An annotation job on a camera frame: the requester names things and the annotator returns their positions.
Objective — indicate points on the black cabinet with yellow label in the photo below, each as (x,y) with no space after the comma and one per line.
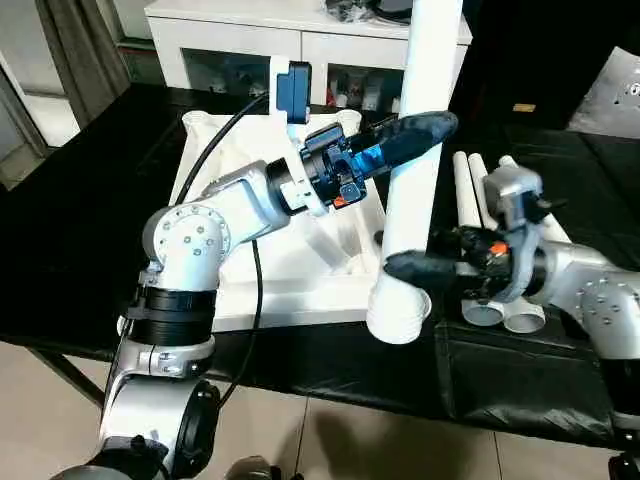
(525,60)

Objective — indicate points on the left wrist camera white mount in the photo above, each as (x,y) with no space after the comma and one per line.
(292,92)

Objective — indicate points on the white glass-door cabinet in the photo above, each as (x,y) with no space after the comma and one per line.
(240,35)

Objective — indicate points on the dark clutter on cabinet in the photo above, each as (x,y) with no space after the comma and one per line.
(350,10)

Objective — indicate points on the black table frame leg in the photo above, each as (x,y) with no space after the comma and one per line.
(70,377)

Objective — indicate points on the black work mat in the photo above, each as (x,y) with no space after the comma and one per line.
(75,225)

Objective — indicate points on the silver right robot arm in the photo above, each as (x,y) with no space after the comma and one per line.
(590,295)

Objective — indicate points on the white plastic table top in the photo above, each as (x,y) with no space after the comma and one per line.
(290,280)

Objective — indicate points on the grey helmet on cabinet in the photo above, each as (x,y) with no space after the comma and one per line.
(395,10)

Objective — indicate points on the dark robot lower body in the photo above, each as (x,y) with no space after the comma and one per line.
(250,470)

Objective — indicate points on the white plastic table leg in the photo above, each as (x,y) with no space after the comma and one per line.
(467,195)
(524,317)
(550,225)
(415,210)

